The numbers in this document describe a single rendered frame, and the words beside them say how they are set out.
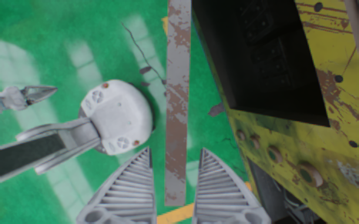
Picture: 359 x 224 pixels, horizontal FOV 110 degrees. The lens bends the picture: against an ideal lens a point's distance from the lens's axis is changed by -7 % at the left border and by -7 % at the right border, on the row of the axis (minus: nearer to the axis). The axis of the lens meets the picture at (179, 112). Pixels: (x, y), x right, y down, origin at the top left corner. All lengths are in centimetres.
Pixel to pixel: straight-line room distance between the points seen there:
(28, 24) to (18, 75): 54
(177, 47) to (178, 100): 6
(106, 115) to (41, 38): 114
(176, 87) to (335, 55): 22
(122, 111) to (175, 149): 102
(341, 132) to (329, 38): 14
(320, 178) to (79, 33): 188
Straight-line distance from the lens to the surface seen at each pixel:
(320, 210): 50
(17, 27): 226
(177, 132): 16
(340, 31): 27
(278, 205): 98
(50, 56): 193
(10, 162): 81
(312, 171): 41
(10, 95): 86
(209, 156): 16
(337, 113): 31
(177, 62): 16
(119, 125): 119
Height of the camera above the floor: 138
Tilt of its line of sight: 85 degrees down
